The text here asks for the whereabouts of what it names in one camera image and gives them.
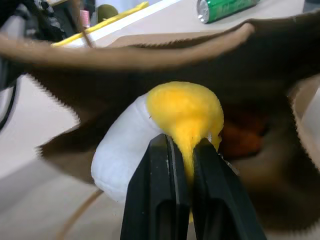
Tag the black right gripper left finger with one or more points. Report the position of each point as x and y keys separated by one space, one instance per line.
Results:
x=152 y=190

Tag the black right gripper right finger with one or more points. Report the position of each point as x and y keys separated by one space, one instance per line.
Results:
x=220 y=200

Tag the white and yellow egg plush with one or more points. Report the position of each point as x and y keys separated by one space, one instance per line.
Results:
x=180 y=110

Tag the orange plush toy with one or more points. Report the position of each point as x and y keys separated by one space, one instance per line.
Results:
x=242 y=140

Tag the brown paper bag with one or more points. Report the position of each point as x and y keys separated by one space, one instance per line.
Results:
x=150 y=72

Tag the yellow and white board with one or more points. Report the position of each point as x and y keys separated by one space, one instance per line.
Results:
x=105 y=25

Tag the olive green round object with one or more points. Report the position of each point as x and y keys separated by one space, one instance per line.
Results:
x=107 y=11

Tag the pink patterned box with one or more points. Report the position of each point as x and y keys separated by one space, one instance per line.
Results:
x=85 y=17

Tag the green metal can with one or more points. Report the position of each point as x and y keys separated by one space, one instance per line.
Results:
x=220 y=8

